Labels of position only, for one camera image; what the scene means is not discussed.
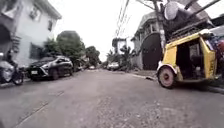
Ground concrete kerb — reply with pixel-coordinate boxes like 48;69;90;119
0;78;33;89

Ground yellow tricycle sidecar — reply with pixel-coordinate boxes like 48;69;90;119
156;28;224;89

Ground palm trees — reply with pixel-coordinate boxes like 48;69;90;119
105;44;133;72

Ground motorcycle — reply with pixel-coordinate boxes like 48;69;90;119
0;49;25;86

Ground dark car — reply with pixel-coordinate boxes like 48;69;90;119
25;55;74;81

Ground row of trees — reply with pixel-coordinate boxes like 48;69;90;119
41;29;101;69

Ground utility pole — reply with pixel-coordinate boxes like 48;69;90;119
136;0;168;53

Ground overhead wires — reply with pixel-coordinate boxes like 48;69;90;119
114;0;132;38

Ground grey concrete road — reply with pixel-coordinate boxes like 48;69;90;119
0;68;224;128

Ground white car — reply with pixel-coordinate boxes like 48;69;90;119
106;61;121;72

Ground building with dark gate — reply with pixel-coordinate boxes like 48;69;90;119
129;11;168;71

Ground satellite dish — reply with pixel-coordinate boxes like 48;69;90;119
163;0;181;21

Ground white two-storey building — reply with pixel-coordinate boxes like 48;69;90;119
0;0;63;69

